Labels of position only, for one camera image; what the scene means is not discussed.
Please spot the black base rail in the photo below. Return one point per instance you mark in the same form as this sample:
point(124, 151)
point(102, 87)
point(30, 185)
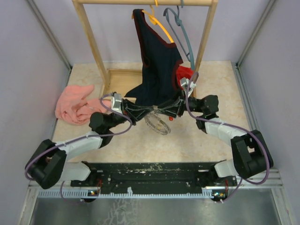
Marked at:
point(154, 178)

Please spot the dark navy vest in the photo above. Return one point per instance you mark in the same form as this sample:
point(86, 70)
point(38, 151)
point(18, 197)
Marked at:
point(160, 61)

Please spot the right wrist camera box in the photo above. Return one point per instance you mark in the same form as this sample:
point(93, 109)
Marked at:
point(186, 84)

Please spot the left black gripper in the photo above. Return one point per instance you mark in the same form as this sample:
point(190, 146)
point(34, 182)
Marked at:
point(125, 104)

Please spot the pink cloth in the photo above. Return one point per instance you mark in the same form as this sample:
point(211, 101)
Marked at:
point(74, 108)

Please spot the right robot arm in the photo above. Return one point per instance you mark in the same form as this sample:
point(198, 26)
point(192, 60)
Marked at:
point(250, 154)

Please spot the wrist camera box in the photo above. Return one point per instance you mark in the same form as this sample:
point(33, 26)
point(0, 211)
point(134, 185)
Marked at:
point(116, 102)
point(186, 84)

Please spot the yellow hanger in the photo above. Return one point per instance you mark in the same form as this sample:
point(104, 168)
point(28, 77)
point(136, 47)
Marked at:
point(156, 22)

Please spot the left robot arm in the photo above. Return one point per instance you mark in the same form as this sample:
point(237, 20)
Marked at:
point(50, 162)

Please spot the red cloth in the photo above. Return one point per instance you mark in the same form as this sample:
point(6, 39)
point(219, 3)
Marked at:
point(183, 72)

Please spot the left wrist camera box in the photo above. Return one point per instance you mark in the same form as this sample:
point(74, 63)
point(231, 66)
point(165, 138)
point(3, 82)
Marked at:
point(116, 102)

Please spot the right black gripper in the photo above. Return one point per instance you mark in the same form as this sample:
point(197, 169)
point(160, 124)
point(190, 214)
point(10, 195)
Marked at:
point(172, 112)

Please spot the wooden clothes rack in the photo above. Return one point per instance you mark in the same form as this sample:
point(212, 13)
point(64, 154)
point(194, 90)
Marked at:
point(120, 79)

